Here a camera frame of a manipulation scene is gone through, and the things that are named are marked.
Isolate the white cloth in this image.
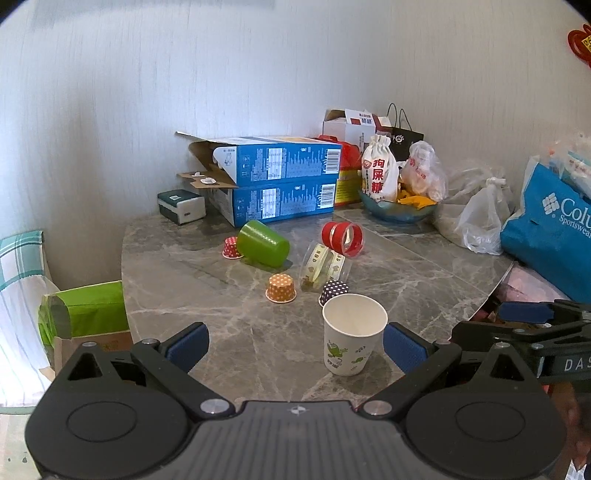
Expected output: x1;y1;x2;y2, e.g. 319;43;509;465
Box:
0;272;62;407

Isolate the clear cup with yellow print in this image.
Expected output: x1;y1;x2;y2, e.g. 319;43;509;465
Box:
300;242;348;293

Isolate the orange dotted paper baking cup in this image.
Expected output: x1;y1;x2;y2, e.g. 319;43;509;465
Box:
265;273;297;304

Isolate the clear cup with red print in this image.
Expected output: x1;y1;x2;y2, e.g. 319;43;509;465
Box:
321;221;365;258

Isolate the plastic bag of snacks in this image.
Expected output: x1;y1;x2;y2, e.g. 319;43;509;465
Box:
399;141;448;203

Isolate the dark dotted paper baking cup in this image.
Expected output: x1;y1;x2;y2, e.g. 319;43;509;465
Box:
318;279;350;307

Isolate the brown cardboard box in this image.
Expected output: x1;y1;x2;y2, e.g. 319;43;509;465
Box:
54;329;134;372

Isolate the person's right forearm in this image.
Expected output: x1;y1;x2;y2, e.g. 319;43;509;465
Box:
550;381;591;462

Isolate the blue cardboard box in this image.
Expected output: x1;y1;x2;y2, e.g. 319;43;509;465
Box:
174;131;343;185
203;179;337;229

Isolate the white cloth pouch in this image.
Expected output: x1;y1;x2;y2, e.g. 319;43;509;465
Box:
361;134;400;203

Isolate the white printed paper cup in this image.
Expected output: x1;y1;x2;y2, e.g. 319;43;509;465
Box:
322;294;389;377

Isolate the black paper bag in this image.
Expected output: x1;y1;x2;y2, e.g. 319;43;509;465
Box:
385;103;424;162

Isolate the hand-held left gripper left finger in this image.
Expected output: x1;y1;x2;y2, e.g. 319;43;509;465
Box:
50;322;234;420

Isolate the clear plastic packaging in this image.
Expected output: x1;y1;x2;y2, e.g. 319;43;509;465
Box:
538;131;591;190

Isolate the green plaid cloth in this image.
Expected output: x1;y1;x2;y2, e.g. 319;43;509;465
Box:
0;230;49;291

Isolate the red knot wall ornament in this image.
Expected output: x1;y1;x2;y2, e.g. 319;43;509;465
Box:
567;24;591;70

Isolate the pink cloth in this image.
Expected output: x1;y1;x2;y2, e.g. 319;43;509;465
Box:
471;264;571;324

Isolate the green paper bag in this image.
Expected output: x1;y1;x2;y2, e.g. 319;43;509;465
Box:
38;280;131;348

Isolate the red and yellow box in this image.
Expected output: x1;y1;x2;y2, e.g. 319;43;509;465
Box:
316;134;363;208

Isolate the green plastic cup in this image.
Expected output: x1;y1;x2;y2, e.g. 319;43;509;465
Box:
237;220;291;270

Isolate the white and red carton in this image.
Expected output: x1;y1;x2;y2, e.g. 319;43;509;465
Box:
322;108;393;147

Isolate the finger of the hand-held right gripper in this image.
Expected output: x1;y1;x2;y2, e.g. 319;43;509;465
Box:
498;301;557;325
450;321;539;346

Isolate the small white and green box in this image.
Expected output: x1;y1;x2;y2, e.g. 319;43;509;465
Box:
157;189;207;226

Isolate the yellow snack packet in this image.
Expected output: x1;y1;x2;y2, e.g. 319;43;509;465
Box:
397;189;437;208

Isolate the blue shopping bag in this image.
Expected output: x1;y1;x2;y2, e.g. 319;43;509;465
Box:
500;157;591;304

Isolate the blue glass bowl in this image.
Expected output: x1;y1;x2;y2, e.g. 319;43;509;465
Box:
358;190;439;225

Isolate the clear plastic bag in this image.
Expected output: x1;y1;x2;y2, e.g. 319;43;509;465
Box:
433;159;517;256

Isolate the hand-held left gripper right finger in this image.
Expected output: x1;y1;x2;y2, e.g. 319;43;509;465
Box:
357;322;542;420

